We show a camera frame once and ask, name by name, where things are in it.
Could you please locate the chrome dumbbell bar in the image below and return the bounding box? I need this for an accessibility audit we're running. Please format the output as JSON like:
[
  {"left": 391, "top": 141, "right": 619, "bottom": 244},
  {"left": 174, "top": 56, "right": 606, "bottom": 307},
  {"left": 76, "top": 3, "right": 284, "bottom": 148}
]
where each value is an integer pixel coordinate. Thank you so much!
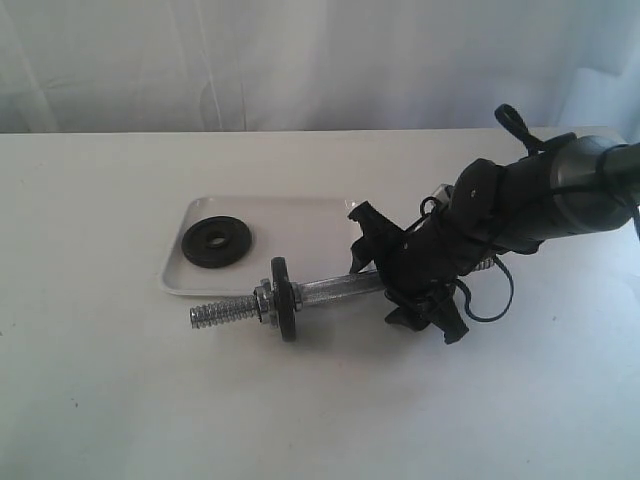
[{"left": 190, "top": 270, "right": 504, "bottom": 329}]

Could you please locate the white curtain backdrop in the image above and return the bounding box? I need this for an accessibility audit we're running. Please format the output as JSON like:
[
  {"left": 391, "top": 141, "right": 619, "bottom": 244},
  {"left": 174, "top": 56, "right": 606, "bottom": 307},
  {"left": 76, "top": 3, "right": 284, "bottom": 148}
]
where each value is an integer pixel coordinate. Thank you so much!
[{"left": 1, "top": 1, "right": 639, "bottom": 140}]

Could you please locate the black weight plate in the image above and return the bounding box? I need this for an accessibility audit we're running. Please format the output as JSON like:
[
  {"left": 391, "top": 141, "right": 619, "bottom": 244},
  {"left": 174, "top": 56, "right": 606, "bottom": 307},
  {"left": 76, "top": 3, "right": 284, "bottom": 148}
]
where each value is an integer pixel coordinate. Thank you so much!
[{"left": 181, "top": 216, "right": 253, "bottom": 269}]

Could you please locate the chrome spin-lock collar nut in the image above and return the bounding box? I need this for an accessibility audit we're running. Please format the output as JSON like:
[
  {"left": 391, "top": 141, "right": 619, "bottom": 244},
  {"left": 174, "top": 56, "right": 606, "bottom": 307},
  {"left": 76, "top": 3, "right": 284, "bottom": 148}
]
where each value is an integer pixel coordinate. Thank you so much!
[{"left": 254, "top": 279, "right": 278, "bottom": 328}]

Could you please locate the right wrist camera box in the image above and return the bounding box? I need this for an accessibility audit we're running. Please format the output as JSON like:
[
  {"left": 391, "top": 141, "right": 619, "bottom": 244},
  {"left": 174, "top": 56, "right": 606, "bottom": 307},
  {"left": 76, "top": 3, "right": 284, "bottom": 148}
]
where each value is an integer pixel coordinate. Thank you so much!
[{"left": 431, "top": 184, "right": 454, "bottom": 211}]

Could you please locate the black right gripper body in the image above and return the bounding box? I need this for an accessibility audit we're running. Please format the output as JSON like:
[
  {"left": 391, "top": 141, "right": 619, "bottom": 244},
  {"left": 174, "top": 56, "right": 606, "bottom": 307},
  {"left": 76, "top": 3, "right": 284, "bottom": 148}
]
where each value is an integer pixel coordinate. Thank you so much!
[{"left": 378, "top": 215, "right": 483, "bottom": 300}]

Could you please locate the white rectangular tray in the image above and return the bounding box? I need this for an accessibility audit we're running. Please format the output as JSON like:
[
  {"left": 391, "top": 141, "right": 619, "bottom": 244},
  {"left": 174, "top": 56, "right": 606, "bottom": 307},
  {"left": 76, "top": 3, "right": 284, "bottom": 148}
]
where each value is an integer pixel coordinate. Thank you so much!
[{"left": 159, "top": 195, "right": 361, "bottom": 298}]

